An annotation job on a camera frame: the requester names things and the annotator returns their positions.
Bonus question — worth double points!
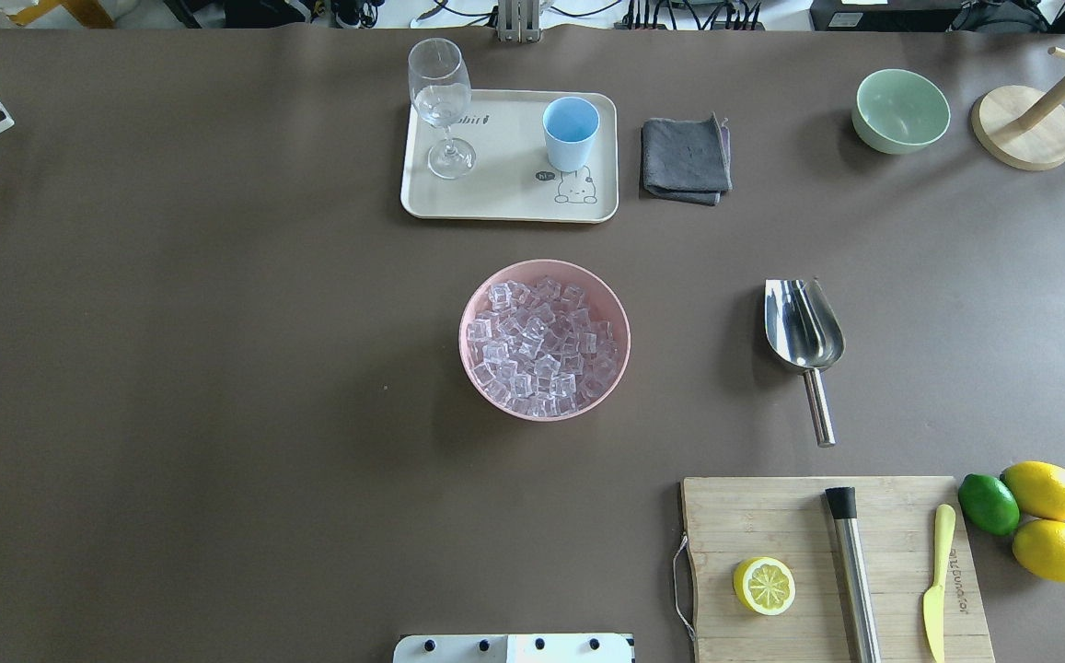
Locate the steel muddler black tip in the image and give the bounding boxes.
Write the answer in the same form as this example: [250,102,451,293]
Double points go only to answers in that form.
[824,486,883,662]

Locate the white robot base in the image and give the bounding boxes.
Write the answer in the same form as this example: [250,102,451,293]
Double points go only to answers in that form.
[392,633,636,662]

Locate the whole lemon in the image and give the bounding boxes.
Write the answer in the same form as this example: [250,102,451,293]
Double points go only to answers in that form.
[1012,519,1065,583]
[1000,460,1065,523]

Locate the light blue cup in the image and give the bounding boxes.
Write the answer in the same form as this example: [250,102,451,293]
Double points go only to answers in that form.
[543,96,600,172]

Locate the steel ice scoop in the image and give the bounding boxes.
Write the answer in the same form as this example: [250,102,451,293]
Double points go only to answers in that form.
[764,280,845,448]

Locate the grey folded cloth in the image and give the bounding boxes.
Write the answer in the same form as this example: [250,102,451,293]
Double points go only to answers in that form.
[642,116,733,206]

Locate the cream rabbit tray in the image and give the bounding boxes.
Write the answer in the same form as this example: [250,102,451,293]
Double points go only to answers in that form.
[400,89,619,223]

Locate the clear ice cubes pile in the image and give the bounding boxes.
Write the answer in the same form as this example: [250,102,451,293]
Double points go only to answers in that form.
[466,276,620,418]

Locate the bamboo cutting board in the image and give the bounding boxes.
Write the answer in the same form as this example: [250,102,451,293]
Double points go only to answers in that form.
[679,477,959,662]

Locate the clear wine glass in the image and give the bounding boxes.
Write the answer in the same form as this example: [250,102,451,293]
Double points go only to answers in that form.
[409,38,476,180]

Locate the green bowl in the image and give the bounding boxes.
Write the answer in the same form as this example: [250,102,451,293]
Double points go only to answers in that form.
[851,70,950,155]

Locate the green lime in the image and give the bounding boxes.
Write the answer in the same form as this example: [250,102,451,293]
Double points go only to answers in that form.
[957,473,1021,537]

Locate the half lemon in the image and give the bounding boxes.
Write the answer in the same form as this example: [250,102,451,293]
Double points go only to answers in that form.
[733,556,796,616]

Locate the whole lemon upper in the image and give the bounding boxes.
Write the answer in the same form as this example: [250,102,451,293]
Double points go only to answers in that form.
[1000,460,1065,523]

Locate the wooden cup tree stand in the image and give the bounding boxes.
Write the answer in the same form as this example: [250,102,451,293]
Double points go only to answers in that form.
[969,46,1065,171]

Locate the pink bowl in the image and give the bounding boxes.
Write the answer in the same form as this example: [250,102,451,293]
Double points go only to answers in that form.
[458,259,632,424]

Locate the whole lemon lower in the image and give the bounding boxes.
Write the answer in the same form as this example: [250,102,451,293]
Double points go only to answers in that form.
[1012,519,1065,583]

